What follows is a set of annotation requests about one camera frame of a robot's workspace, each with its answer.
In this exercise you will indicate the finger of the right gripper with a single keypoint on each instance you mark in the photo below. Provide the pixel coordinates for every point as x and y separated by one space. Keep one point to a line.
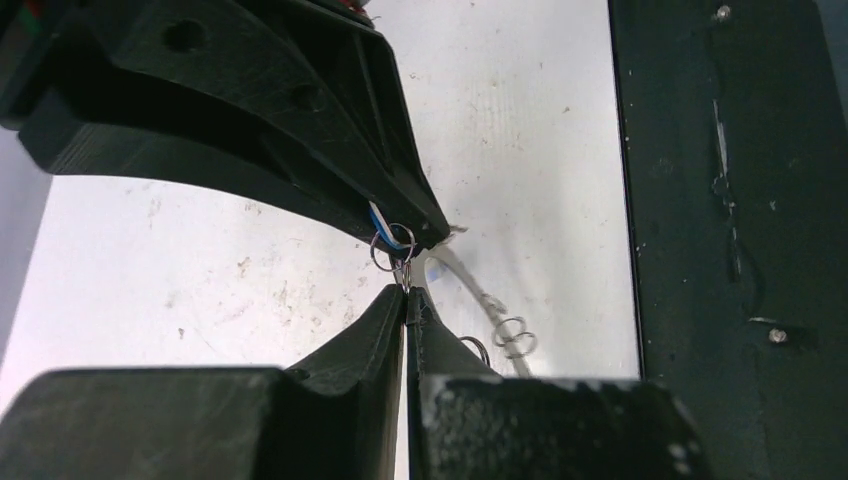
296 104

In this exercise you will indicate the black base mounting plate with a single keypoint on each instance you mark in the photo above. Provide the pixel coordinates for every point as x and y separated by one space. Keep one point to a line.
733 120

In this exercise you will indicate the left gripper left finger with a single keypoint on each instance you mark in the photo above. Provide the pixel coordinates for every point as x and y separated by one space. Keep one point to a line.
332 415

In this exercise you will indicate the blue head key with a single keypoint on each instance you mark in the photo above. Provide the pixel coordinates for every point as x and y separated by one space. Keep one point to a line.
394 234

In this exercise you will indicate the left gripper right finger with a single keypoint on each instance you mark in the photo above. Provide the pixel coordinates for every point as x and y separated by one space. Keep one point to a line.
468 422

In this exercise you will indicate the metal perforated ring disc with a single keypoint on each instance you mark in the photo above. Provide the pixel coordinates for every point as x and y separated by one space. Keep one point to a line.
509 333

